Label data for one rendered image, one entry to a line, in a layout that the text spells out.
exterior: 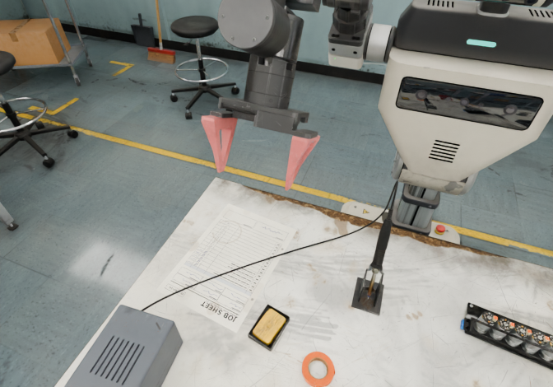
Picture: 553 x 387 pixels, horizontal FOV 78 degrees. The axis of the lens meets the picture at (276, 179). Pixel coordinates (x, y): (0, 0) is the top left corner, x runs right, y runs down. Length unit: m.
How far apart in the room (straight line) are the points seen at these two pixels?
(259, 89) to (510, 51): 0.68
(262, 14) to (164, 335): 0.54
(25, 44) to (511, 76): 3.39
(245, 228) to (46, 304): 1.22
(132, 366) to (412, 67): 0.82
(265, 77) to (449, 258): 0.68
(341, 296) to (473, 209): 1.55
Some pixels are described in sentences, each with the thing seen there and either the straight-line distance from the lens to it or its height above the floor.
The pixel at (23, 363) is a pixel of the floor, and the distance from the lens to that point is 1.83.
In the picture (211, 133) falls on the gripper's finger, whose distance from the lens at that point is 0.45.
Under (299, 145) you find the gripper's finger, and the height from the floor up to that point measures 1.21.
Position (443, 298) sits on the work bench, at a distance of 0.87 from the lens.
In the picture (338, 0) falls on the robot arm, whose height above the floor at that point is 1.24.
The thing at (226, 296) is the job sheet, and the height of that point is 0.75.
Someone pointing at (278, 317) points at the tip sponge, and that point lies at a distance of 0.76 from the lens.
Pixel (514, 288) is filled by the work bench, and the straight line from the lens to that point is 0.97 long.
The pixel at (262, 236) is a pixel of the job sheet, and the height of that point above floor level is 0.75.
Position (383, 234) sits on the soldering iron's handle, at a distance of 0.74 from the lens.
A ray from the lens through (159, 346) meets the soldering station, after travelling 0.68.
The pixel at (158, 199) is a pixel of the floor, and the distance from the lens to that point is 2.13.
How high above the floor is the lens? 1.45
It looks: 42 degrees down
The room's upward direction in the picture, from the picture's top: straight up
